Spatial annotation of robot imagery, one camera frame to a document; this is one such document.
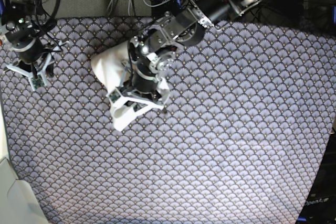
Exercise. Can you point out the fan-patterned grey tablecloth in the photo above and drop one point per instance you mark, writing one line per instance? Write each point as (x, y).
(241, 141)

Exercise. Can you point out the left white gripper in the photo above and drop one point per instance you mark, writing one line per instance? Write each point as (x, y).
(137, 91)

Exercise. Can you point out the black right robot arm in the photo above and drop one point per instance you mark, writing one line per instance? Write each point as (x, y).
(23, 23)

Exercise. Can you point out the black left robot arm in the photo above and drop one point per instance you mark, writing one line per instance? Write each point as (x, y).
(150, 53)

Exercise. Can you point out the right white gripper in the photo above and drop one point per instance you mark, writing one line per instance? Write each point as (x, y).
(41, 71)

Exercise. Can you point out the white printed T-shirt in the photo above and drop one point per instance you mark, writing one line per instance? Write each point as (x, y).
(107, 66)

